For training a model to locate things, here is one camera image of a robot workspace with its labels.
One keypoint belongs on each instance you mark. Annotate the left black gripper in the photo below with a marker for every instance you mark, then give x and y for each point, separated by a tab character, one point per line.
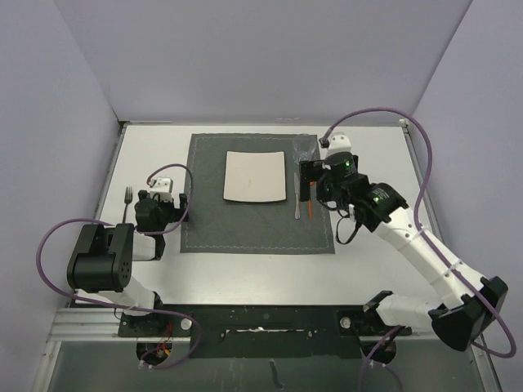
176	214

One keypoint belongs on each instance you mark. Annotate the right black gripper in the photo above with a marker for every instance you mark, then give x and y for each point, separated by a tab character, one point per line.
310	172

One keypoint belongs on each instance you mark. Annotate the orange plastic spoon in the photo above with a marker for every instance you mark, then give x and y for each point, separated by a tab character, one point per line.
310	203

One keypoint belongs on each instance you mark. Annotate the silver table knife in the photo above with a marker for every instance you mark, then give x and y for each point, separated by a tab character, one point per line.
296	182

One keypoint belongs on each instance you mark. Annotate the clear drinking glass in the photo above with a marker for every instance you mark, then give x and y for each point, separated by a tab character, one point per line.
304	147

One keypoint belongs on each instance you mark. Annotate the black metal fork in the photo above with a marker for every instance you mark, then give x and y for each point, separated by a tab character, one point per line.
128	197

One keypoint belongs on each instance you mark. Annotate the grey cloth placemat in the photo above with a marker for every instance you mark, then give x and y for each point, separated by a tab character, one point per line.
219	226

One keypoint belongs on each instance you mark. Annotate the white rectangular plate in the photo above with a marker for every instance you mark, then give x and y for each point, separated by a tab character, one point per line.
255	177

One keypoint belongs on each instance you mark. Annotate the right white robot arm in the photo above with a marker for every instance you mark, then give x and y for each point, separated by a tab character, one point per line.
468	301

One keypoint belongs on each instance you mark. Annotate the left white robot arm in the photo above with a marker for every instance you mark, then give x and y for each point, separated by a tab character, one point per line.
102	258

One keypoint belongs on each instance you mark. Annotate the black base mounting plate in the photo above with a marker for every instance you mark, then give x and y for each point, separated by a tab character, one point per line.
286	345

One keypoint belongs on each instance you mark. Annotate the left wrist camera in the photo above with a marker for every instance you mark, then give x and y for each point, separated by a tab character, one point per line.
161	189

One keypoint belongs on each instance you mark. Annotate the aluminium frame rail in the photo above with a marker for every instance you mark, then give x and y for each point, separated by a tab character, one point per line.
100	323

